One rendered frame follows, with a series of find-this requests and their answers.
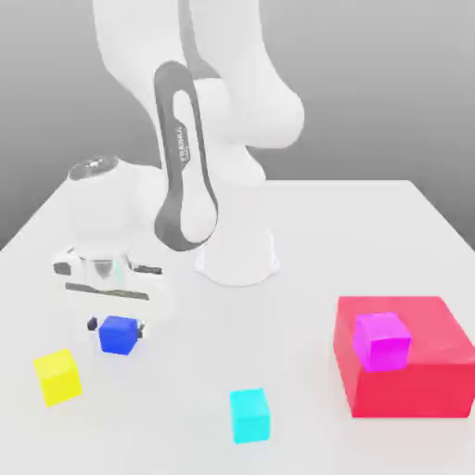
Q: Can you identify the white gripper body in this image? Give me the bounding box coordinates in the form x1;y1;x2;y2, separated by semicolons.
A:
58;276;170;319

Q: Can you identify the small blue cube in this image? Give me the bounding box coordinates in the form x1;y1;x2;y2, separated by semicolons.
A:
97;315;141;356

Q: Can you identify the small yellow cube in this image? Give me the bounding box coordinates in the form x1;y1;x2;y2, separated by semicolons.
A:
32;348;83;408

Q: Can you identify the small cyan cube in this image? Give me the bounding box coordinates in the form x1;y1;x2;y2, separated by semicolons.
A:
228;387;271;445

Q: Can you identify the small magenta cube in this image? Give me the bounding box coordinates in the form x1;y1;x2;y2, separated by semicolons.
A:
352;311;413;373

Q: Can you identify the large red box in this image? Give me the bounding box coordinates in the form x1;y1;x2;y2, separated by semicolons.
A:
332;295;475;419

